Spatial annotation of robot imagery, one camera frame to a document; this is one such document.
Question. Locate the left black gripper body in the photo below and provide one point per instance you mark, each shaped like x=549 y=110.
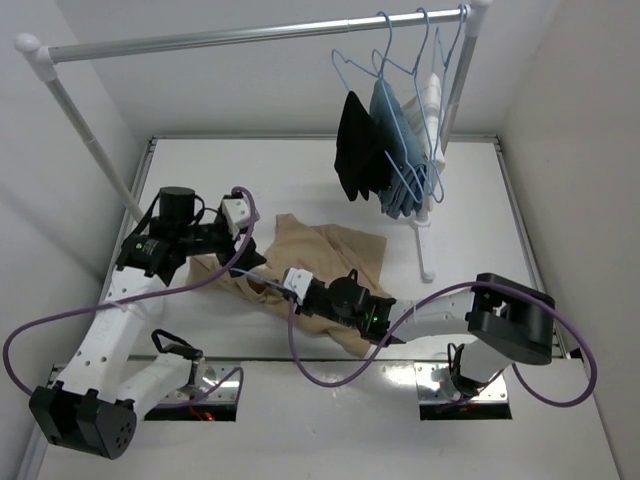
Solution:
x=211 y=237

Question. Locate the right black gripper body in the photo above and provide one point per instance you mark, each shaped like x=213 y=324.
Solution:
x=320 y=302

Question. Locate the light blue wire hanger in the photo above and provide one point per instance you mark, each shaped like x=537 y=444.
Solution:
x=260 y=280

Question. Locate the beige t shirt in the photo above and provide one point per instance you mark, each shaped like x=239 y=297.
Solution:
x=328 y=251

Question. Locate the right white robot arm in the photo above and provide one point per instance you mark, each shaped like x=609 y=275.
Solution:
x=510 y=323

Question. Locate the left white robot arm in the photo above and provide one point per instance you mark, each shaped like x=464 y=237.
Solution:
x=126 y=365

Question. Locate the blue hanger with black garment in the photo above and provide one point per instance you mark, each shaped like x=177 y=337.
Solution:
x=339 y=60

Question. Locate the blue hanger with white garment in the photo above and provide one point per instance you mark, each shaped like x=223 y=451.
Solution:
x=441 y=59

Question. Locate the black hanging garment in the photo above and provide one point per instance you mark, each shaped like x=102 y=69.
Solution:
x=360 y=162

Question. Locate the blue denim hanging garment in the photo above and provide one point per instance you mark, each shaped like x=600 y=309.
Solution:
x=402 y=151

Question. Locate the white hanging garment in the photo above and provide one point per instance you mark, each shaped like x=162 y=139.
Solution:
x=423 y=113

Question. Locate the white and silver clothes rack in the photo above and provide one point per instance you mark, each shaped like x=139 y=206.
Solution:
x=43 y=59

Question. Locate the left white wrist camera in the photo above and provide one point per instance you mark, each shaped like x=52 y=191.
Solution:
x=238 y=216

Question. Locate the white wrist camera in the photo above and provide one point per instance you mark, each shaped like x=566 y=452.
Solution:
x=296 y=283
x=238 y=216

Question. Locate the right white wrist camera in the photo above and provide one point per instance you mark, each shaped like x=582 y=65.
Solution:
x=296 y=283

